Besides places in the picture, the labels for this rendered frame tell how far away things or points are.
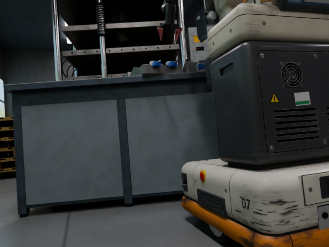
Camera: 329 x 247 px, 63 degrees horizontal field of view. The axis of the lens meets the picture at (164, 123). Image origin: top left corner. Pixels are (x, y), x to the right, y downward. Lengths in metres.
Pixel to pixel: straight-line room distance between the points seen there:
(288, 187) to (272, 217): 0.09
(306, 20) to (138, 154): 1.14
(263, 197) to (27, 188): 1.43
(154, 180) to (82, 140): 0.51
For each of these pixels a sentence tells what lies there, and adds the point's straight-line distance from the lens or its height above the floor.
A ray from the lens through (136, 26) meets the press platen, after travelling 2.78.
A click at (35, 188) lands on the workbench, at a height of 0.17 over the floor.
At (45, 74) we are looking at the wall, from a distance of 8.66.
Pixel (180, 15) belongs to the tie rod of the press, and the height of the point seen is 1.53.
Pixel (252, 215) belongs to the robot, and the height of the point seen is 0.17.
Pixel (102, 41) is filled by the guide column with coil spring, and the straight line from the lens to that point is 2.67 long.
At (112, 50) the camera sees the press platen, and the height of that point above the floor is 1.27.
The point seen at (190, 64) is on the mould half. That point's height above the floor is 0.86.
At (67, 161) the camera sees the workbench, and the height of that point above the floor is 0.31.
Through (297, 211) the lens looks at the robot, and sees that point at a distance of 0.86.
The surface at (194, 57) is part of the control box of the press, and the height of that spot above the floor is 1.17.
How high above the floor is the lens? 0.40
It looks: 3 degrees up
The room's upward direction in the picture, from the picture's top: 5 degrees counter-clockwise
